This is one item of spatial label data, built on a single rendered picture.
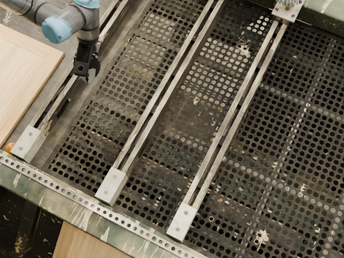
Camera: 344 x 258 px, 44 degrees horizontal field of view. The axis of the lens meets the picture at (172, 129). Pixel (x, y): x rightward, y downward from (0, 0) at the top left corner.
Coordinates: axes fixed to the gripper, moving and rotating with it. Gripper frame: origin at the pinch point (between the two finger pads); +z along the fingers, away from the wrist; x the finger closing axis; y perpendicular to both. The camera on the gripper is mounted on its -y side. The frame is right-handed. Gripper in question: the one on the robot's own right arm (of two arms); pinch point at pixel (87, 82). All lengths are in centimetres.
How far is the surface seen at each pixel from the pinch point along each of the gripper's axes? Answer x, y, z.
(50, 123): 14.8, -1.9, 25.6
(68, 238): 3, -29, 71
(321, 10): -87, 53, -11
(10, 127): 31.0, -3.8, 30.0
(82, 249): -4, -32, 72
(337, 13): -93, 53, -11
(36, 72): 27.2, 20.4, 22.0
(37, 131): 18.3, -7.8, 24.1
